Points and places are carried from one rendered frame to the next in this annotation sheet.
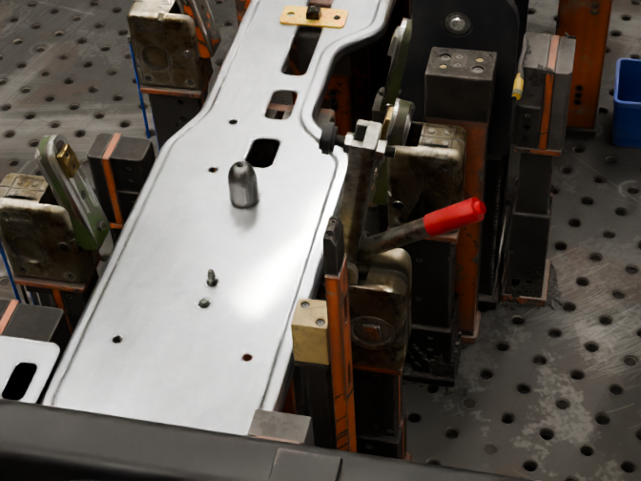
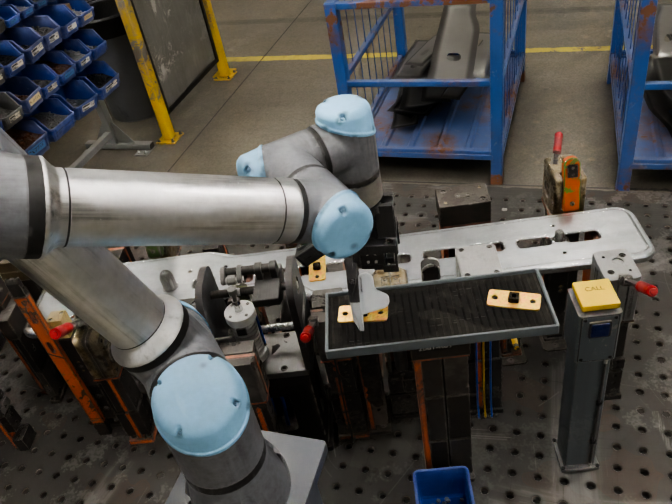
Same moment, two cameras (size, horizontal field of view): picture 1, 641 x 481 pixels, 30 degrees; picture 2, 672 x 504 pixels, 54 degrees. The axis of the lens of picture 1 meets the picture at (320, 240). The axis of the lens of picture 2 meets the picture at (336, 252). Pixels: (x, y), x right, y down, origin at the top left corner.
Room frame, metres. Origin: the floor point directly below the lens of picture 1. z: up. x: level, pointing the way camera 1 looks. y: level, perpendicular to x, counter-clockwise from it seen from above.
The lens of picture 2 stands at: (1.15, -1.14, 1.94)
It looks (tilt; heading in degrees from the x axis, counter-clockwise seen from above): 39 degrees down; 81
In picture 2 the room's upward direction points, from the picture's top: 11 degrees counter-clockwise
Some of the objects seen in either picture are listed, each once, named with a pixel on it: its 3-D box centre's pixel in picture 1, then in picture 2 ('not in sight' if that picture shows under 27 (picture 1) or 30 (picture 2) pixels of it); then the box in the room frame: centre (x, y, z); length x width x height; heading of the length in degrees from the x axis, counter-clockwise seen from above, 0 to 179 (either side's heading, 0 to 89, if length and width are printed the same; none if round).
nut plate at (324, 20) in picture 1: (313, 13); (316, 266); (1.28, -0.01, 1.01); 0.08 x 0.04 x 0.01; 75
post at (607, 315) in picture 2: not in sight; (583, 386); (1.66, -0.47, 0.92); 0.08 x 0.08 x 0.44; 75
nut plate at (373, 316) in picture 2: not in sight; (362, 311); (1.30, -0.35, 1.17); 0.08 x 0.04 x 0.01; 158
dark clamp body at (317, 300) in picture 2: not in sight; (340, 367); (1.26, -0.21, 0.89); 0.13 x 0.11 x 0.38; 75
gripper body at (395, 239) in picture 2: not in sight; (367, 231); (1.33, -0.36, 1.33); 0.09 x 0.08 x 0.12; 158
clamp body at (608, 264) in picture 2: not in sight; (607, 329); (1.80, -0.33, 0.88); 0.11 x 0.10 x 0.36; 75
